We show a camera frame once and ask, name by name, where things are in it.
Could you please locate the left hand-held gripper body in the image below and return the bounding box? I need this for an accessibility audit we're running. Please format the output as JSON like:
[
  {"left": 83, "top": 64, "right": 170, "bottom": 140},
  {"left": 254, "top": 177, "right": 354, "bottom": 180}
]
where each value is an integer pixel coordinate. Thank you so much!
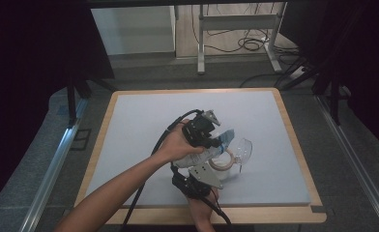
[{"left": 181, "top": 109, "right": 222, "bottom": 149}]

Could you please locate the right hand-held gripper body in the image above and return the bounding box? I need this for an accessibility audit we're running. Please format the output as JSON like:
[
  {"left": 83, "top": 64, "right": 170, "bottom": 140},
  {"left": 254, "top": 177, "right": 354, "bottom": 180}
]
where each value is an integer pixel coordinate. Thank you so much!
[{"left": 171, "top": 161, "right": 224, "bottom": 199}]

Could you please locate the white and blue pouch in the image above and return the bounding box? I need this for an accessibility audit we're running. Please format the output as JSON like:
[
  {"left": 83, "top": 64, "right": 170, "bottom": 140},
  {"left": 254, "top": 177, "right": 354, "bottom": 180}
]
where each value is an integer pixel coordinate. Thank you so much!
[{"left": 172, "top": 129, "right": 236, "bottom": 169}]

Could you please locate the glass jar with wooden ring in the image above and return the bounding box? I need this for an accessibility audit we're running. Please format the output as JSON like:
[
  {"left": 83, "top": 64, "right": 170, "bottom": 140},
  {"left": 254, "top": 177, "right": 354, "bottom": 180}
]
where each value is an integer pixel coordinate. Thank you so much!
[{"left": 208, "top": 137, "right": 253, "bottom": 182}]

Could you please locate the person's left hand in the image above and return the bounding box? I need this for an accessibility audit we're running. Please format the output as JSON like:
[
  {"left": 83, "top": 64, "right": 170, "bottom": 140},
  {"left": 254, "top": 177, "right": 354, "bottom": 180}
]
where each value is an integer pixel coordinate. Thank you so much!
[{"left": 157, "top": 119, "right": 207, "bottom": 164}]

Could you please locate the person's right hand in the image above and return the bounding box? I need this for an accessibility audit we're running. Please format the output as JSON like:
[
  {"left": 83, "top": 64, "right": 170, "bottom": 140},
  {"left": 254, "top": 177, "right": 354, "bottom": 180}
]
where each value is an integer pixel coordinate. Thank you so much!
[{"left": 187, "top": 188, "right": 221, "bottom": 226}]

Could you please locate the white foam mat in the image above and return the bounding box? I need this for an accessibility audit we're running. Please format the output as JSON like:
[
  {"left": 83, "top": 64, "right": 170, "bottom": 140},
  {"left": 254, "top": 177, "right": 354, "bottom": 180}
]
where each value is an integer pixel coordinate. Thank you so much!
[{"left": 82, "top": 90, "right": 311, "bottom": 208}]

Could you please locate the wooden table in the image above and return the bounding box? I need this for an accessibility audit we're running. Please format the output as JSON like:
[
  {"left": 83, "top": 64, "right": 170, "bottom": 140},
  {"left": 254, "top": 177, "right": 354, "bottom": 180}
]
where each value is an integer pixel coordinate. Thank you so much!
[{"left": 70, "top": 87, "right": 328, "bottom": 225}]

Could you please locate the white power strip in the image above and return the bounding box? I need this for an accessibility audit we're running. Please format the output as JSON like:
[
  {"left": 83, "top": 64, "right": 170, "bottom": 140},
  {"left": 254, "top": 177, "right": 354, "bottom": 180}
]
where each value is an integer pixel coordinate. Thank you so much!
[{"left": 288, "top": 65, "right": 306, "bottom": 80}]

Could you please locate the white board panel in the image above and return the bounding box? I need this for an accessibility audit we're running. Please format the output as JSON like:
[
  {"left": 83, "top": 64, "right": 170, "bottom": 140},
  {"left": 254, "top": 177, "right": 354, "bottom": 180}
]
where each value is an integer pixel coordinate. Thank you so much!
[{"left": 90, "top": 5, "right": 177, "bottom": 56}]

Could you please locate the black stand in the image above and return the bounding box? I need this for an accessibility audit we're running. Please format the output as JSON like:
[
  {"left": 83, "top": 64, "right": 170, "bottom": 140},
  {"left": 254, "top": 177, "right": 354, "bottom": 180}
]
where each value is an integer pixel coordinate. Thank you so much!
[
  {"left": 66, "top": 75, "right": 94, "bottom": 128},
  {"left": 312, "top": 64, "right": 344, "bottom": 127}
]

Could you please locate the black curtain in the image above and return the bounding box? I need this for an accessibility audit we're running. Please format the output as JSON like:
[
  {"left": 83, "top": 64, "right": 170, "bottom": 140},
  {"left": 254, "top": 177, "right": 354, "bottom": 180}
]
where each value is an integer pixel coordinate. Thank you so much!
[
  {"left": 0, "top": 0, "right": 116, "bottom": 215},
  {"left": 279, "top": 0, "right": 379, "bottom": 158}
]

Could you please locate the left hand-held gripper black cable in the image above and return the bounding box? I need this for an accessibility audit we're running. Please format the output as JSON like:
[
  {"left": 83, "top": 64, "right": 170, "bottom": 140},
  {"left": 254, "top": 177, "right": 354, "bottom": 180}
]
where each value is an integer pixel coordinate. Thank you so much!
[{"left": 121, "top": 108, "right": 204, "bottom": 232}]

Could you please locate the long black floor cable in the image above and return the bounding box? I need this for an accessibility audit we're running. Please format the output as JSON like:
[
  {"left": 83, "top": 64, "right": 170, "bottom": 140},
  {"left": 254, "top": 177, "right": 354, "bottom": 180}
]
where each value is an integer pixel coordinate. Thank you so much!
[{"left": 239, "top": 72, "right": 287, "bottom": 89}]

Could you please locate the coiled black floor cable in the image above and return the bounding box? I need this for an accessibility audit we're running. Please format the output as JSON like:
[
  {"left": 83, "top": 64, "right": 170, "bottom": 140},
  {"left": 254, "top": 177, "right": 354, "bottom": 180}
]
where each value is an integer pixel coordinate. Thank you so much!
[{"left": 237, "top": 36, "right": 272, "bottom": 53}]

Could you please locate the white metal desk frame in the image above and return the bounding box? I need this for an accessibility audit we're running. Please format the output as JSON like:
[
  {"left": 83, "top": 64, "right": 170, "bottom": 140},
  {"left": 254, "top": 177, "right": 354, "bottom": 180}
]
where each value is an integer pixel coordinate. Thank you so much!
[{"left": 196, "top": 2, "right": 288, "bottom": 75}]

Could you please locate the aluminium rail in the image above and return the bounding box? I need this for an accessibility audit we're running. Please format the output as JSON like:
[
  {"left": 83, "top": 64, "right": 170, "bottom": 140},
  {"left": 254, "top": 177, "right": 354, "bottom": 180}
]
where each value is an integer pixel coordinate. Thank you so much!
[
  {"left": 315, "top": 95, "right": 379, "bottom": 232},
  {"left": 18, "top": 98, "right": 90, "bottom": 232}
]

